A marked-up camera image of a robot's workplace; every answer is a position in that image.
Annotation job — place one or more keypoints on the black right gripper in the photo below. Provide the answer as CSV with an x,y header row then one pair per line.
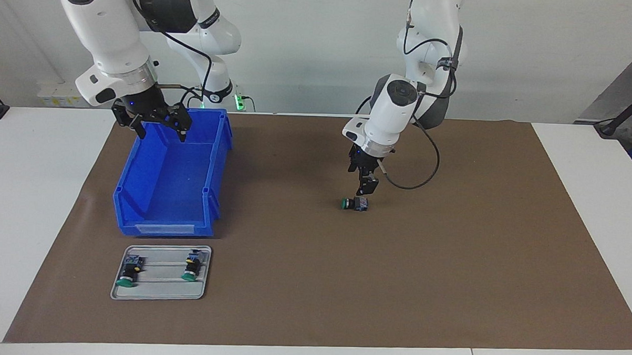
x,y
145,107

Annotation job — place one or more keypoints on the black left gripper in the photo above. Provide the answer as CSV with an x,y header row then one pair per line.
x,y
366,161

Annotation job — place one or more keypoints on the green push button switch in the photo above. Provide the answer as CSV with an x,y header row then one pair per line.
x,y
356,204
130,272
192,265

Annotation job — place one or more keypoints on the blue plastic storage bin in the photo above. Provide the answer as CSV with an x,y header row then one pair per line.
x,y
174,183

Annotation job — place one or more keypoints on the small box with green light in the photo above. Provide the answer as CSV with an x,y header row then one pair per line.
x,y
241,101

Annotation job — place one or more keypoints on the brown table mat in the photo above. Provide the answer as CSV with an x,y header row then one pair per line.
x,y
344,278

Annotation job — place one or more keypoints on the silver metal tray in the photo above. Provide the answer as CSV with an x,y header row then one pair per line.
x,y
159,290

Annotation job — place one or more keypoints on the black stand pole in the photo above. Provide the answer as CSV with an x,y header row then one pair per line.
x,y
626,112

